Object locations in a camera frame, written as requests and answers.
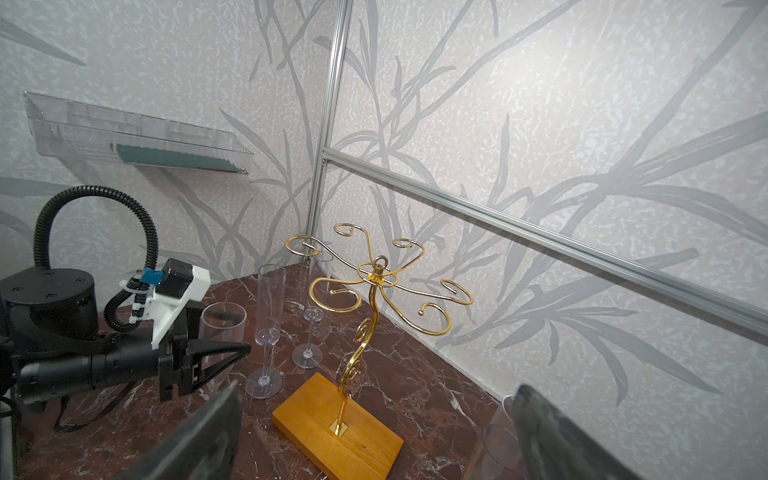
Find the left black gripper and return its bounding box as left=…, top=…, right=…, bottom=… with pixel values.
left=158, top=301, right=251, bottom=402

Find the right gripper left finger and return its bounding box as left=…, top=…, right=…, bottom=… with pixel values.
left=117, top=381, right=244, bottom=479

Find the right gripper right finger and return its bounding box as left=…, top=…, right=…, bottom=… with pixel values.
left=512, top=384, right=640, bottom=480

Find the clear wine glass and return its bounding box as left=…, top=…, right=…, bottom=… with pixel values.
left=246, top=263, right=286, bottom=400
left=292, top=252, right=332, bottom=369
left=199, top=302, right=247, bottom=395
left=463, top=395, right=528, bottom=479

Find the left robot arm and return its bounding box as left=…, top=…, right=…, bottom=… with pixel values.
left=1, top=259, right=251, bottom=411

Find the yellow wooden rack base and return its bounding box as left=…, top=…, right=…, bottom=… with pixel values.
left=271, top=373, right=403, bottom=479

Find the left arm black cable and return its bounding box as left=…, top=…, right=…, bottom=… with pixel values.
left=32, top=184, right=160, bottom=334

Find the gold wire glass rack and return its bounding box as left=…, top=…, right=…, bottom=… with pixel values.
left=285, top=223, right=474, bottom=437

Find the aluminium frame crossbar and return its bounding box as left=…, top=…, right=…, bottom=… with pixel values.
left=322, top=148, right=767, bottom=335

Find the clear plastic wall bin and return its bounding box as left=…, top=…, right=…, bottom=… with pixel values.
left=24, top=92, right=253, bottom=175

